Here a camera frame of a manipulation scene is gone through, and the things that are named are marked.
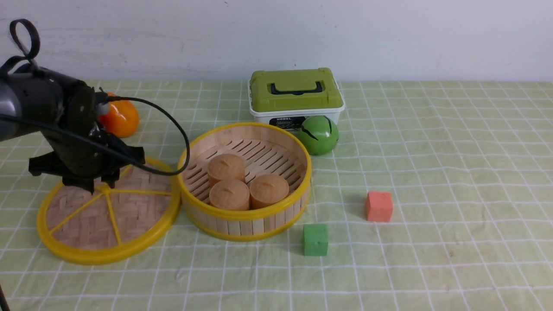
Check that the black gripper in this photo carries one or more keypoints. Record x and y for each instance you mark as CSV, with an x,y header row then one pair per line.
x,y
83,151

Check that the yellow rimmed bamboo steamer lid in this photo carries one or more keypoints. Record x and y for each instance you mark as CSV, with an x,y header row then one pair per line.
x,y
111,223

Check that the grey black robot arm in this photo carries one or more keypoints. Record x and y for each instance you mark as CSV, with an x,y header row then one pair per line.
x,y
32,100

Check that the bamboo steamer basket yellow rims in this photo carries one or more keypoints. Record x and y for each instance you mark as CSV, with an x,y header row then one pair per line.
x,y
265,149

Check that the orange yellow toy pear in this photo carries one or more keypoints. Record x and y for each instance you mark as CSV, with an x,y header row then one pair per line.
x,y
119,117

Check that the brown steamed bun back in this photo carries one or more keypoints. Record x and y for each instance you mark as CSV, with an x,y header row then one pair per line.
x,y
225,166

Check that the brown steamed bun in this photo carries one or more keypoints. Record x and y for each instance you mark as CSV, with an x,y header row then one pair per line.
x,y
230,195
266,190
225,166

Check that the brown steamed bun front left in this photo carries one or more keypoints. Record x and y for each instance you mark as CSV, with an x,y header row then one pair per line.
x,y
230,195

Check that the brown steamed bun front right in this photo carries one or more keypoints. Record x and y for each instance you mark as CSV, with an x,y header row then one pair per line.
x,y
266,190

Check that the green lidded white storage box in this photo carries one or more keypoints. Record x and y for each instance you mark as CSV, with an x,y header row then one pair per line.
x,y
285,98

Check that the green foam cube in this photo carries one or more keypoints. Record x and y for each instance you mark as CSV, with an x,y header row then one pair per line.
x,y
315,240

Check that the green round toy melon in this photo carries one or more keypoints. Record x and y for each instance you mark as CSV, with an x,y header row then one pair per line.
x,y
318,134

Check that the red foam cube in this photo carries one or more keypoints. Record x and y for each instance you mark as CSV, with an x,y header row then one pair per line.
x,y
378,206

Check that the green checked tablecloth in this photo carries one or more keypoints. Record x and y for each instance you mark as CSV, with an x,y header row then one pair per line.
x,y
469,168

